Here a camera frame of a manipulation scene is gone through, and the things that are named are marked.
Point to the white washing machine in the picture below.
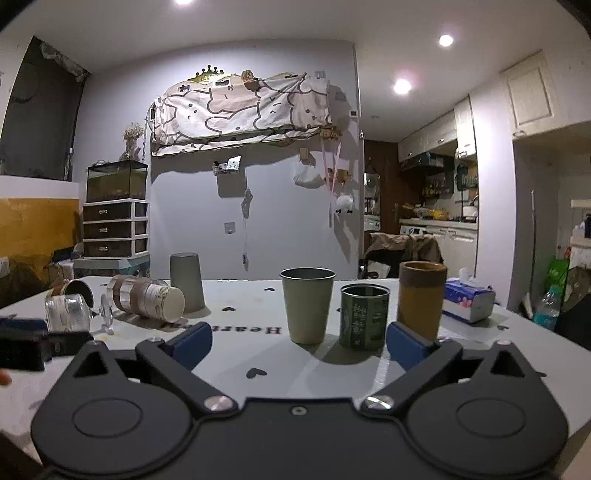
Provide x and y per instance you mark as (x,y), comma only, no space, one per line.
(436,237)

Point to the white hanging bag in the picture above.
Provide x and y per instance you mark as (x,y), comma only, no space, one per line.
(308,175)

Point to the white drawer unit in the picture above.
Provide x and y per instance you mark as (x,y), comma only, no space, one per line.
(115,228)

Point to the printed blanket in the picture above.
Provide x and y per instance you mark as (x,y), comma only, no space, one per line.
(240,113)

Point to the dried flower bouquet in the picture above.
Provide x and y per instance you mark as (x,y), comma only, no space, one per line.
(133,136)

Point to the green tin can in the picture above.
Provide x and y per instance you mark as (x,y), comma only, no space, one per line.
(364,318)

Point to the green bag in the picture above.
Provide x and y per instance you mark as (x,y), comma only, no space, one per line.
(557,272)

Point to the grey plastic cup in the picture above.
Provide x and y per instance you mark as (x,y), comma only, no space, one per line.
(187,281)

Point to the chair with brown cloth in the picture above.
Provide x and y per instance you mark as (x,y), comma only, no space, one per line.
(401,251)

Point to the yellow brown paper cup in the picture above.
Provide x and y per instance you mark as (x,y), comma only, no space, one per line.
(421,300)

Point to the brown white cup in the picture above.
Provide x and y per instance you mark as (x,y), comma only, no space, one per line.
(76,288)

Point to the grey-green upright cup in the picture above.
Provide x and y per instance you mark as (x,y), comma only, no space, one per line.
(307,307)

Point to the black window curtain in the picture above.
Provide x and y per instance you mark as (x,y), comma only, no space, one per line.
(39,120)

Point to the clear wine glass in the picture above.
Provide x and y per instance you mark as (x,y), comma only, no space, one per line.
(69,314)

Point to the gold crown decoration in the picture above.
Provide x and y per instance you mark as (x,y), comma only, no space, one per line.
(210,74)

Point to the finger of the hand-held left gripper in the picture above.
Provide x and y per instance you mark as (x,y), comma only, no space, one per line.
(27,348)

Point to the white kitchen wall cabinets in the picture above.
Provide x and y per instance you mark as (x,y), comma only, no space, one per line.
(443,134)

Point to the glass fish tank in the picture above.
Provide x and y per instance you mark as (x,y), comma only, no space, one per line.
(115,182)

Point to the striped paper cup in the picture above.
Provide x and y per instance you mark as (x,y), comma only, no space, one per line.
(143,295)

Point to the clear water bottle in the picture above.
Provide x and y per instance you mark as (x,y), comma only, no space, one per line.
(547,307)

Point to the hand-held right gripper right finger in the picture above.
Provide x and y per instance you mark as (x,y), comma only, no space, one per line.
(408,346)

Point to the person's left hand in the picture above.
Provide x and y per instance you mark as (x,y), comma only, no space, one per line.
(3,378)

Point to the blue tissue pack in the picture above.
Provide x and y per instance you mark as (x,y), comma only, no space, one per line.
(468,302)

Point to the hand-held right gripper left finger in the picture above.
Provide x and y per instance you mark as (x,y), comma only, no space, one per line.
(191,344)

